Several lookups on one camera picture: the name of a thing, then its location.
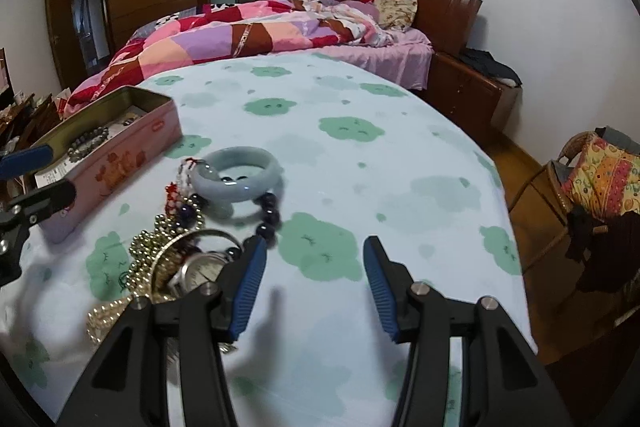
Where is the floral pillow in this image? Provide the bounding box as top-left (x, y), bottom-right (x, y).
top-left (372, 0), bottom-right (419, 31)

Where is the white and red bag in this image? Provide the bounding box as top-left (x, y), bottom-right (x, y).
top-left (52, 87), bottom-right (77, 118)

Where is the patchwork quilt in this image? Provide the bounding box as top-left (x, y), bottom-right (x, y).
top-left (64, 0), bottom-right (401, 112)

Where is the dark clothes pile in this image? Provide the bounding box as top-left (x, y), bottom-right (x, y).
top-left (459, 48), bottom-right (524, 88)

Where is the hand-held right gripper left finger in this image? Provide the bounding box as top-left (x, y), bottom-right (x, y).
top-left (57, 237), bottom-right (268, 427)

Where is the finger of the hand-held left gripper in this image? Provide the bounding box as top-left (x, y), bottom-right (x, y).
top-left (0, 179), bottom-right (77, 288)
top-left (0, 145), bottom-right (54, 180)

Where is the purple pillow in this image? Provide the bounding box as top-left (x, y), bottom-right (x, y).
top-left (350, 1), bottom-right (382, 24)

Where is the wooden nightstand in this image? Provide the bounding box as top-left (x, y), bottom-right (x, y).
top-left (424, 51), bottom-right (523, 148)

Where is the pale jade bangle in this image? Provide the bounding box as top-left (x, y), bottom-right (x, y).
top-left (191, 147), bottom-right (284, 214)

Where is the silver wristwatch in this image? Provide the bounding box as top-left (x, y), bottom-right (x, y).
top-left (150, 229), bottom-right (244, 300)

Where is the grey bead bracelet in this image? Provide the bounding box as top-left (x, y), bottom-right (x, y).
top-left (67, 125), bottom-right (111, 160)

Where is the pink tin box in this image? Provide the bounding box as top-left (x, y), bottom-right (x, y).
top-left (31, 85), bottom-right (182, 244)

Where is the dark garment on chair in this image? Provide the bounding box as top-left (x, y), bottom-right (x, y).
top-left (565, 202), bottom-right (640, 294)

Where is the wooden bed with pink sheet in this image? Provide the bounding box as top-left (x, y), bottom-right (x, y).
top-left (62, 0), bottom-right (484, 118)

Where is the cluttered wooden shelf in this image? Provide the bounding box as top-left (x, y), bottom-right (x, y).
top-left (0, 47), bottom-right (62, 150)

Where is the red and white bead string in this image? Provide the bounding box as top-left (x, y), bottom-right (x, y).
top-left (165, 157), bottom-right (202, 228)

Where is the dark bead bracelet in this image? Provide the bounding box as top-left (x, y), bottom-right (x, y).
top-left (192, 176), bottom-right (284, 264)

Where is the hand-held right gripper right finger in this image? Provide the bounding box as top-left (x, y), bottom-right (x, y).
top-left (362, 235), bottom-right (573, 427)

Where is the gold bead necklace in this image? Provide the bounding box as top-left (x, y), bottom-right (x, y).
top-left (87, 211), bottom-right (241, 348)

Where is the wicker chair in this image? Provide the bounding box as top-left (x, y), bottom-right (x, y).
top-left (507, 131), bottom-right (640, 274)

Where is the white printed paper card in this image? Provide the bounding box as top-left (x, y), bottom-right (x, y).
top-left (34, 156), bottom-right (72, 188)

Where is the grey cloth on chair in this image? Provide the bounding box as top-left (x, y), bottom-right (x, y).
top-left (594, 125), bottom-right (640, 158)

